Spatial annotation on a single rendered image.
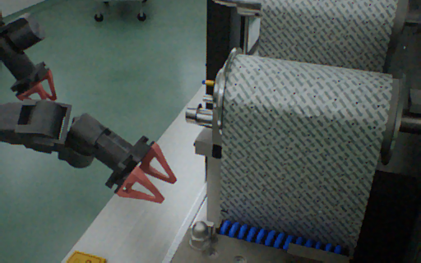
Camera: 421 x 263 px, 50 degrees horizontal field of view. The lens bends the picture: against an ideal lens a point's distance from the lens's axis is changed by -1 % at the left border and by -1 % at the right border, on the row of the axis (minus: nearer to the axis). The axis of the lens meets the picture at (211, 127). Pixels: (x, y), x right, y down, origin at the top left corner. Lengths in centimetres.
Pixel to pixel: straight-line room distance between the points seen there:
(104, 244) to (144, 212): 12
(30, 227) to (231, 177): 180
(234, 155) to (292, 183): 10
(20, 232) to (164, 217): 150
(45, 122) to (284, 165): 40
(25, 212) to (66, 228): 26
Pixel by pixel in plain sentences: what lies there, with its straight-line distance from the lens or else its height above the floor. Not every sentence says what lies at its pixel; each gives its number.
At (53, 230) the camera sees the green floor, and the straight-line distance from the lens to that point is 241.
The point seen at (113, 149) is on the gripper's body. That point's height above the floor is 114.
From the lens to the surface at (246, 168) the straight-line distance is 74.
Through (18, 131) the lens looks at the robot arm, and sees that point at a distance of 81.
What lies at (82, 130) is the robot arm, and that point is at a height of 117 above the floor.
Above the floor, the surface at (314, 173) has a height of 116.
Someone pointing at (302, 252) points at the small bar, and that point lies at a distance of 75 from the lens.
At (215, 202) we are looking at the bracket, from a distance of 91.
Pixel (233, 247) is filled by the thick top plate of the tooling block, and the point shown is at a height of 103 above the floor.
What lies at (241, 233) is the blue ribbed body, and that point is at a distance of 78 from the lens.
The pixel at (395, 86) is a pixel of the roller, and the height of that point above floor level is 131.
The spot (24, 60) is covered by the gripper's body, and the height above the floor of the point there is 116.
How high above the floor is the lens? 158
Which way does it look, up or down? 30 degrees down
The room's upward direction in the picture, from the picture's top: 1 degrees clockwise
